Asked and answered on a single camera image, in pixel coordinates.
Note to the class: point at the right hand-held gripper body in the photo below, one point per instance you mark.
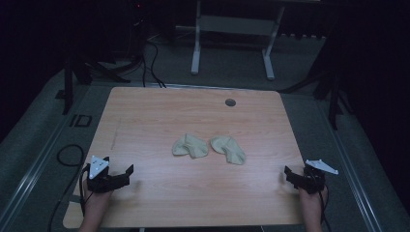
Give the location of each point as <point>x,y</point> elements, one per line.
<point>314,179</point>

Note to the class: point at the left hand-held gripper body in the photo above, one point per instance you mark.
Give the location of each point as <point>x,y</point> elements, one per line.
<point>96,167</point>

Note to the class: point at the beige sock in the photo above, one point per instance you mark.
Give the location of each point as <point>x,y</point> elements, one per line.
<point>190,146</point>
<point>229,149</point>

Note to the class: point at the person's right hand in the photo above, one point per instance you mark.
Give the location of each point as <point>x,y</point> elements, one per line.
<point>310,201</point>

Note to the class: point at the person's left hand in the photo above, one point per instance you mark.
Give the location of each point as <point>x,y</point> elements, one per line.
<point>95,201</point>

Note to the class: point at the black metal stand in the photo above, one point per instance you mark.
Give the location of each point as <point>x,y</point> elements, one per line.
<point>333,96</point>
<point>68,87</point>

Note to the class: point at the metal floor rail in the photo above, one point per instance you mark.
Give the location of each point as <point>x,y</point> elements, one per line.
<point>38,164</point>
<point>351,167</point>

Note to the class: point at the white metal desk frame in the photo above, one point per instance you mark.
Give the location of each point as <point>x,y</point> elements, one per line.
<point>232,25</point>

